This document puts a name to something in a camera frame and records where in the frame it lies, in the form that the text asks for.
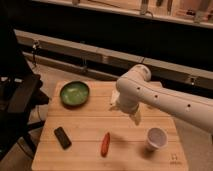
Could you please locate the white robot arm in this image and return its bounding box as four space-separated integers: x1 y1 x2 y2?
115 64 213 134

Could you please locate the green bowl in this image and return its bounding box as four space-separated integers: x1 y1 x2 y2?
60 81 90 107

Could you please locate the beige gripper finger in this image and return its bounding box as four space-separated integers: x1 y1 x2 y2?
110 90 119 107
130 111 141 126

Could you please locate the black office chair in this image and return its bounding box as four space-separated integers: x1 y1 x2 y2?
0 4 49 161

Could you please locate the black phone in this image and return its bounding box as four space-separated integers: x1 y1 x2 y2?
54 127 71 149

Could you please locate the white paper cup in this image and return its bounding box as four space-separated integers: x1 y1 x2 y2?
145 127 168 152

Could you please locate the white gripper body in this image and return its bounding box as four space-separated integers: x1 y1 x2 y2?
118 103 139 115

